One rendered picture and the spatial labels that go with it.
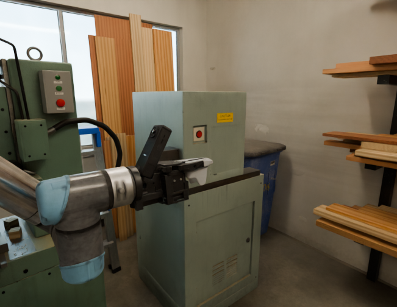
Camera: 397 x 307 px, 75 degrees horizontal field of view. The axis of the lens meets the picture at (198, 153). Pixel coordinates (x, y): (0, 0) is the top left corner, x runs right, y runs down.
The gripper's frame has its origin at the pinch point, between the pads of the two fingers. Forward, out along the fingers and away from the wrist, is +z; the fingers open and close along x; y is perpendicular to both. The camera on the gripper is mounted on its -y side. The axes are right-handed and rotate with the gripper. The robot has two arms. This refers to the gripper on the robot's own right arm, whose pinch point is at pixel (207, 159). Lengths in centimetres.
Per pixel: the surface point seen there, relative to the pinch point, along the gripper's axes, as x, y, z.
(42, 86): -65, -27, -24
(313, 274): -58, 117, 143
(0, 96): -73, -25, -37
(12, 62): -68, -36, -33
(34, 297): -69, 53, -37
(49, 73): -64, -32, -22
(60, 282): -70, 52, -28
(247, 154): -94, 18, 115
